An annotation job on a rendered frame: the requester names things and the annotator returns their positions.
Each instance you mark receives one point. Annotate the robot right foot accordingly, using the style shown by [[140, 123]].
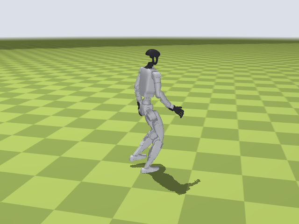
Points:
[[151, 169]]

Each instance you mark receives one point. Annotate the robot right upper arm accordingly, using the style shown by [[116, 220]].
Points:
[[156, 76]]

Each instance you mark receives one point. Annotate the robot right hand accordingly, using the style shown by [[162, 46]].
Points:
[[178, 110]]

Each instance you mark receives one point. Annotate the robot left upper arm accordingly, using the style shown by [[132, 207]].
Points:
[[136, 86]]

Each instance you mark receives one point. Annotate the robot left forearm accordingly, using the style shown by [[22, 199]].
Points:
[[138, 96]]

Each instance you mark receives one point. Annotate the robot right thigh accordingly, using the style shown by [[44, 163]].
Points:
[[157, 124]]

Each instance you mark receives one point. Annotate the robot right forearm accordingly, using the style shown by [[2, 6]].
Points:
[[165, 101]]

